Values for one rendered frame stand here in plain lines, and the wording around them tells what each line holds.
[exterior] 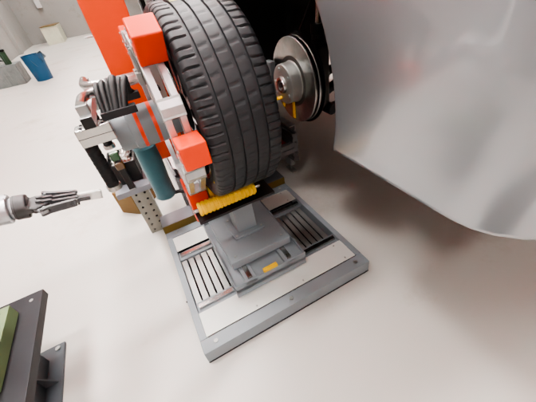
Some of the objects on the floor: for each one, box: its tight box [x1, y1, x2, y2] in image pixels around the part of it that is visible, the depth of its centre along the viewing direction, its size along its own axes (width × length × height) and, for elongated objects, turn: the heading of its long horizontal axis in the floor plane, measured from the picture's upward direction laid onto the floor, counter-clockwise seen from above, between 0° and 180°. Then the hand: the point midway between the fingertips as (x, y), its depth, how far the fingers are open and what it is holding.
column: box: [132, 189, 163, 234], centre depth 176 cm, size 10×10×42 cm
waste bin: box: [20, 50, 53, 81], centre depth 655 cm, size 49×45×58 cm
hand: (90, 195), depth 96 cm, fingers closed
